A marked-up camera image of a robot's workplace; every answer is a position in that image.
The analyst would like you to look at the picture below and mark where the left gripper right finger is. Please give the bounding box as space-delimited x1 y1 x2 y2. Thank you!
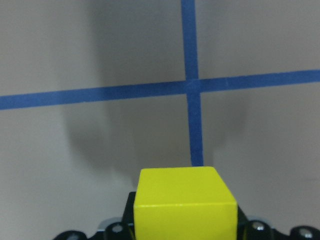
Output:
236 206 248 240

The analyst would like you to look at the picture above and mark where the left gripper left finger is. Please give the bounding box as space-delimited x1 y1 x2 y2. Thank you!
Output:
121 191 136 240

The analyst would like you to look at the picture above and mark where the yellow wooden block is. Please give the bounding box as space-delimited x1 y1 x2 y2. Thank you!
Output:
133 166 238 240

